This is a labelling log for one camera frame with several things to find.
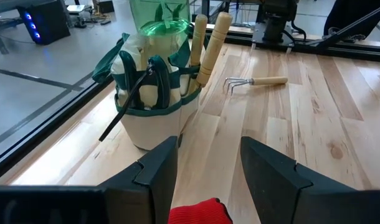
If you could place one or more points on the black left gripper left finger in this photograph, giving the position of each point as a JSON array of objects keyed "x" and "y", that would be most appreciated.
[{"x": 146, "y": 193}]

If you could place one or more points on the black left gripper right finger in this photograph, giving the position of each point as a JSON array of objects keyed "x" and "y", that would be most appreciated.
[{"x": 277, "y": 186}]

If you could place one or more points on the beige green gardening bag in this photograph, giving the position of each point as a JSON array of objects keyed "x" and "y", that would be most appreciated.
[{"x": 152, "y": 130}]

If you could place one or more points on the green black pruning shears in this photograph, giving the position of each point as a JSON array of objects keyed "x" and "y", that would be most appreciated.
[{"x": 162, "y": 84}]

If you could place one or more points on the green spray bottle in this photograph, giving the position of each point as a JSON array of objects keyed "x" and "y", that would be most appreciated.
[{"x": 165, "y": 37}]

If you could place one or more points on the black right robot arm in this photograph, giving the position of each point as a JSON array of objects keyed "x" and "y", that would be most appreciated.
[{"x": 277, "y": 18}]

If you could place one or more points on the black metal stand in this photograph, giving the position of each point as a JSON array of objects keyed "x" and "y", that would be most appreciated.
[{"x": 349, "y": 29}]

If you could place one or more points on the black computer tower blue lights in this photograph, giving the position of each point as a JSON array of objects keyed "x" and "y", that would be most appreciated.
[{"x": 50, "y": 21}]

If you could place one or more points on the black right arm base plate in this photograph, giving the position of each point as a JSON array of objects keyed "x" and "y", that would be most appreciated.
[{"x": 258, "y": 39}]

